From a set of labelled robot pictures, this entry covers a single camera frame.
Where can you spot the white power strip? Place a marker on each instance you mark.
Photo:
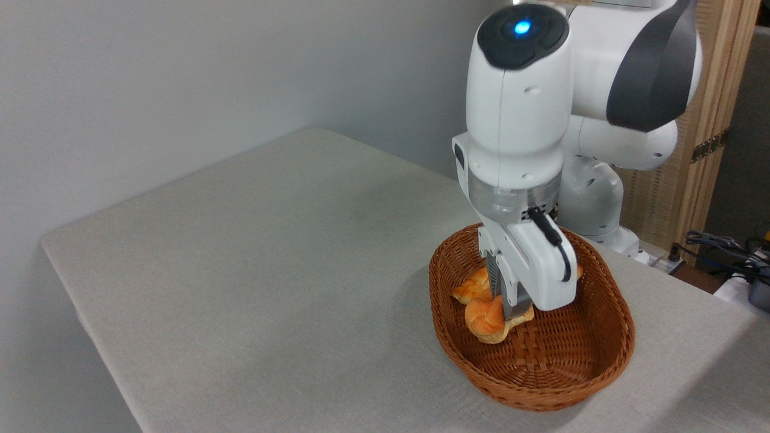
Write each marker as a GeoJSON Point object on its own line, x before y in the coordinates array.
{"type": "Point", "coordinates": [659, 260]}

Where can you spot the metal screen hinge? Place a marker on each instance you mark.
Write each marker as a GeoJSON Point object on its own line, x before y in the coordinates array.
{"type": "Point", "coordinates": [710, 146]}

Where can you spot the round knotted bread roll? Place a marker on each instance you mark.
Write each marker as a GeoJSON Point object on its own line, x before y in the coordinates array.
{"type": "Point", "coordinates": [486, 322]}

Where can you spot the grey tablecloth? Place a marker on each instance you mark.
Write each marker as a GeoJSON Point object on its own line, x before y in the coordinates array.
{"type": "Point", "coordinates": [240, 270]}

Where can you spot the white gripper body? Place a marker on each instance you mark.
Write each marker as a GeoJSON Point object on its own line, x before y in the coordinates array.
{"type": "Point", "coordinates": [538, 267]}

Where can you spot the brown woven wicker basket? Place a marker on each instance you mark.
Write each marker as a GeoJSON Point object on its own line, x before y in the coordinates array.
{"type": "Point", "coordinates": [541, 361]}

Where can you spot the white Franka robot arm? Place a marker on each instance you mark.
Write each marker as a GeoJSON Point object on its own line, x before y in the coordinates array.
{"type": "Point", "coordinates": [523, 108]}

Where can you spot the long braided bread loaf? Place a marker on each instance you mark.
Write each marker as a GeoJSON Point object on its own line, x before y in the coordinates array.
{"type": "Point", "coordinates": [472, 288]}

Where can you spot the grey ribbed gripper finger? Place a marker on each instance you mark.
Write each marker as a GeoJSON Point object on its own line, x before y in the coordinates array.
{"type": "Point", "coordinates": [516, 307]}
{"type": "Point", "coordinates": [494, 273]}

